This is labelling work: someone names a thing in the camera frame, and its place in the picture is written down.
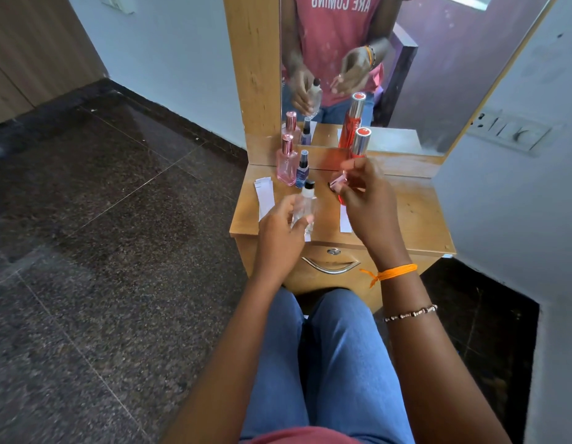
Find person's right forearm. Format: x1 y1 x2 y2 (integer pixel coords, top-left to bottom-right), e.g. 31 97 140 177
367 251 514 444

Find wooden wardrobe door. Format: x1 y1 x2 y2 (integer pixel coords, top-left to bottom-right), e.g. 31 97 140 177
0 0 107 128

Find clear glass spray bottle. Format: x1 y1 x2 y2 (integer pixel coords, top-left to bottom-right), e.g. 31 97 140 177
291 179 318 232

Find wooden table drawer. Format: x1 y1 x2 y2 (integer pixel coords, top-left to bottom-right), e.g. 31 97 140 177
234 236 443 314

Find red shirt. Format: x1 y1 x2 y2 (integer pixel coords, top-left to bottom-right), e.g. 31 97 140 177
242 426 362 444

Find tall red perfume bottle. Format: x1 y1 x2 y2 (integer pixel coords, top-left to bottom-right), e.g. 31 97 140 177
338 127 373 207

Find orange thread wristband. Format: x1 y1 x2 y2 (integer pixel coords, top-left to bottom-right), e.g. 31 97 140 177
359 263 418 289

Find small blue spray bottle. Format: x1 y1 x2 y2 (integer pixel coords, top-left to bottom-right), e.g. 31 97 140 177
295 150 311 189

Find wall mirror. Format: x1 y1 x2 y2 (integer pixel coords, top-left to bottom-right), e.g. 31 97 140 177
280 0 555 157

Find grey wall switch board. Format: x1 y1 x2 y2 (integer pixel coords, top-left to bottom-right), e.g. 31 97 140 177
466 108 562 158

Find wooden mirror frame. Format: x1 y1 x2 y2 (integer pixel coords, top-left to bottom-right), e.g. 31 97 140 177
222 0 562 179

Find blue jeans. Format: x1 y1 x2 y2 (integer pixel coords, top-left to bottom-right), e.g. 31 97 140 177
240 286 416 444

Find silver drawer handle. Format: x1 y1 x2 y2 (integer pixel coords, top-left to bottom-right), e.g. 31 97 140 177
301 256 362 275

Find beaded bracelet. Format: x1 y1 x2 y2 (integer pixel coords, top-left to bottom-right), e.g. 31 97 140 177
383 304 438 323

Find pink square perfume bottle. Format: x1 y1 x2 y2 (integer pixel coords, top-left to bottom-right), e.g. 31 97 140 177
276 134 299 186

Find person's right hand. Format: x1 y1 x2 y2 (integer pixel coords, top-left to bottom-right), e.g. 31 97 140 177
331 157 412 265

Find wooden dressing table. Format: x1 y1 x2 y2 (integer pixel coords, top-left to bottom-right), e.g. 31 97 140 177
230 164 457 315

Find person's left hand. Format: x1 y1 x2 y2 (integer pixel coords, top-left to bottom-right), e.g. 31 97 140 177
255 194 315 274

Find person's left forearm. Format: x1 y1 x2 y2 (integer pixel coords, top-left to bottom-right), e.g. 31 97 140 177
160 268 297 444

